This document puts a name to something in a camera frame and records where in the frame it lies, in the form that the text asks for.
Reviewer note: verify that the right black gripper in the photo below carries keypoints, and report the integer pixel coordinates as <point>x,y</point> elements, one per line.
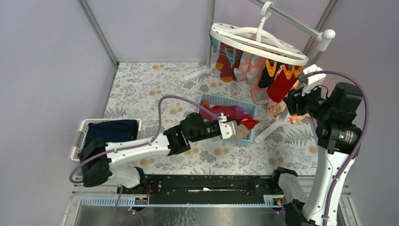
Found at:
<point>295,97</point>

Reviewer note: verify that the red beige sock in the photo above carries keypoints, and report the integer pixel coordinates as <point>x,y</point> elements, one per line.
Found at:
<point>245,124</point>

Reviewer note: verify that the white clip hanger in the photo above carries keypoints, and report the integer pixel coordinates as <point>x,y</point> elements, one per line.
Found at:
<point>257,41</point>

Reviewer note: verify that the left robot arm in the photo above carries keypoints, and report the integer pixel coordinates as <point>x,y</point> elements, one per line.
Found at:
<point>102,162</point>

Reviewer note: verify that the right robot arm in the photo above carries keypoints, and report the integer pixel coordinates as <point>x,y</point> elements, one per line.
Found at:
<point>337,139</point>

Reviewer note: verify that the orange floral cloth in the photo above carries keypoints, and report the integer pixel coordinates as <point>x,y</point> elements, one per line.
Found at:
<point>275,109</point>

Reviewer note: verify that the navy christmas sock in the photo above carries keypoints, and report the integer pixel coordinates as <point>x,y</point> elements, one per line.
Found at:
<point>266,78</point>

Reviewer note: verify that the pink sock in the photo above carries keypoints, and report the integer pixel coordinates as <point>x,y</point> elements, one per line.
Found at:
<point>254,73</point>
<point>244,63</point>

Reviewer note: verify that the metal drying rack stand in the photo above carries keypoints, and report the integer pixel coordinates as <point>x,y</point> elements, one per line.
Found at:
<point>323,38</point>

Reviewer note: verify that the purple patchwork sock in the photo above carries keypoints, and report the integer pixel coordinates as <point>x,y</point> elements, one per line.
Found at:
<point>229,110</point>

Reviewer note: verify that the purple patterned sock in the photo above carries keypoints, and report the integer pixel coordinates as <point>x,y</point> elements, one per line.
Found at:
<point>225,62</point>
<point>237,54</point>

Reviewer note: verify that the blue plastic basket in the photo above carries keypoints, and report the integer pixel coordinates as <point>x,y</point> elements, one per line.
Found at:
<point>249,108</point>

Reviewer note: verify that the floral table mat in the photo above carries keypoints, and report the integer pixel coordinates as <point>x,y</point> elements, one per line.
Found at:
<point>137,89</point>

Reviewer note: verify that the navy folded cloth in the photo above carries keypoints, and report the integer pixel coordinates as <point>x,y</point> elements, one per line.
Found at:
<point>112,131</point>

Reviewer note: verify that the white plastic basket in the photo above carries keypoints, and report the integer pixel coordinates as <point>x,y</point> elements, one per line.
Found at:
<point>81,136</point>

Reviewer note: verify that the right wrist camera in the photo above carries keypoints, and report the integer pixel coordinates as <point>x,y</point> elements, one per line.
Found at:
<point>308,79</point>

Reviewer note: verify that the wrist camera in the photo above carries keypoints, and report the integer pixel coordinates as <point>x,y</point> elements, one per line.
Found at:
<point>308,79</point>
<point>227,128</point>

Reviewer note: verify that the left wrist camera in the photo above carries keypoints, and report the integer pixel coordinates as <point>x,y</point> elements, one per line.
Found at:
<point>227,128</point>

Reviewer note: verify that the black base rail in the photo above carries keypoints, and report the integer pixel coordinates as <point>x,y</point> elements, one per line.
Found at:
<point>205,189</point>

